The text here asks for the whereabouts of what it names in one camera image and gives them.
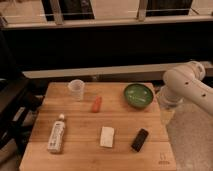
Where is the white sponge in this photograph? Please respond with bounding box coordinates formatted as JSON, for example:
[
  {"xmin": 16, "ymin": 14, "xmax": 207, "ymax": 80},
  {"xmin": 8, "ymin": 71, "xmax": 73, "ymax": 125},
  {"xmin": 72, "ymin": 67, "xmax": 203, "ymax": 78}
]
[{"xmin": 100, "ymin": 126, "xmax": 115, "ymax": 148}]

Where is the orange carrot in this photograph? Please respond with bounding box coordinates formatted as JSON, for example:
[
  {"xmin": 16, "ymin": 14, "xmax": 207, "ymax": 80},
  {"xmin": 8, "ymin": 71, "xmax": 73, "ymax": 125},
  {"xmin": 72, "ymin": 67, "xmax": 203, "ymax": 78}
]
[{"xmin": 92, "ymin": 97, "xmax": 102, "ymax": 113}]

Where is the wooden cutting board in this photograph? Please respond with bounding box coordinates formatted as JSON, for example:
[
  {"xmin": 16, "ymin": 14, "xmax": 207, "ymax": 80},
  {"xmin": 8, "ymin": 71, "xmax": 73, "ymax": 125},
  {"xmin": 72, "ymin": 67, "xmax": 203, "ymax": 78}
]
[{"xmin": 19, "ymin": 82, "xmax": 177, "ymax": 171}]

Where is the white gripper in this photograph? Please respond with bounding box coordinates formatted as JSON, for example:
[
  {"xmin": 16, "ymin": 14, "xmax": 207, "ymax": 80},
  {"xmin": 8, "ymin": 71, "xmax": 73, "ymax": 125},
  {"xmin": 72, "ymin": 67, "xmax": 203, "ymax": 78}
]
[{"xmin": 157, "ymin": 86, "xmax": 182, "ymax": 125}]

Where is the black rectangular block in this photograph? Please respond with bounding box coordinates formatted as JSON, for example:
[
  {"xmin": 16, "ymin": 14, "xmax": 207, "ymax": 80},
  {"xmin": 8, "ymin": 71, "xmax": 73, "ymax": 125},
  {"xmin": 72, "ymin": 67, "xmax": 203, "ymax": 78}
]
[{"xmin": 131, "ymin": 129, "xmax": 149, "ymax": 152}]

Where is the white plastic bottle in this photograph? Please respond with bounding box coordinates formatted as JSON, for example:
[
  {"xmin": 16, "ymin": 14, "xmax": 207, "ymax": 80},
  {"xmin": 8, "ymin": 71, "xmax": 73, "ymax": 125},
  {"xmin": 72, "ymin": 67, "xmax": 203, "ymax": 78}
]
[{"xmin": 47, "ymin": 114, "xmax": 65, "ymax": 154}]

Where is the green ceramic bowl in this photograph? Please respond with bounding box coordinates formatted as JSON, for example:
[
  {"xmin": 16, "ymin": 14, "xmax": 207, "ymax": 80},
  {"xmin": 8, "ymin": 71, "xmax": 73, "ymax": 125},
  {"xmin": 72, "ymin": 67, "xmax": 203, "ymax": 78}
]
[{"xmin": 123, "ymin": 83, "xmax": 154, "ymax": 109}]

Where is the clear plastic measuring cup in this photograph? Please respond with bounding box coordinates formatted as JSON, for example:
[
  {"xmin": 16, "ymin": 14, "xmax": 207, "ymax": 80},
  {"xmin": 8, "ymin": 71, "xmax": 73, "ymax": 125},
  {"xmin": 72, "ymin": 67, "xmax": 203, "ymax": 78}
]
[{"xmin": 68, "ymin": 79, "xmax": 85, "ymax": 101}]

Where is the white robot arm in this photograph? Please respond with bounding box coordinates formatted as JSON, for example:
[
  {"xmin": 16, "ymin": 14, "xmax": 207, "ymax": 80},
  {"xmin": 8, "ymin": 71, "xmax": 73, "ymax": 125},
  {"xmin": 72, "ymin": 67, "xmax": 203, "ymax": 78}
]
[{"xmin": 157, "ymin": 61, "xmax": 213, "ymax": 125}]

